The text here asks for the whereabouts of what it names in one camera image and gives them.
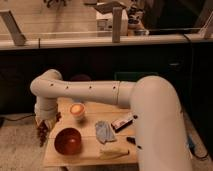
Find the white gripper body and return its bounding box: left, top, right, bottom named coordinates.
left=35, top=116, right=56, bottom=131

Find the dark purple grape bunch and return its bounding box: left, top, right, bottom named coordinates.
left=37, top=112, right=61, bottom=146

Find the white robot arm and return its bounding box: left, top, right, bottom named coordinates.
left=30, top=69, right=193, bottom=171

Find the red bowl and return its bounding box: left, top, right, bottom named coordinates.
left=54, top=128, right=82, bottom=156

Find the dark maroon bowl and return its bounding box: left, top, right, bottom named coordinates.
left=70, top=74, right=91, bottom=82

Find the white cup with orange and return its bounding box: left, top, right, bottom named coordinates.
left=70, top=103, right=85, bottom=121

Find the small wooden table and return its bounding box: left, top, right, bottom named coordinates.
left=43, top=98, right=137, bottom=167

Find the crumpled grey cloth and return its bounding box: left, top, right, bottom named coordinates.
left=95, top=121, right=116, bottom=144

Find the black white rectangular box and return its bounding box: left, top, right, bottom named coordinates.
left=111, top=113, right=133, bottom=132

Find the yellow banana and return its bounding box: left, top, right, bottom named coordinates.
left=100, top=148, right=129, bottom=159

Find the green plastic bin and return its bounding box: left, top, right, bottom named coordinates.
left=114, top=72, right=157, bottom=82

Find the white cardboard box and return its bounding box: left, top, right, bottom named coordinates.
left=96, top=10, right=128, bottom=36

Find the black handled tool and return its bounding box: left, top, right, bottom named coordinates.
left=126, top=137, right=142, bottom=149

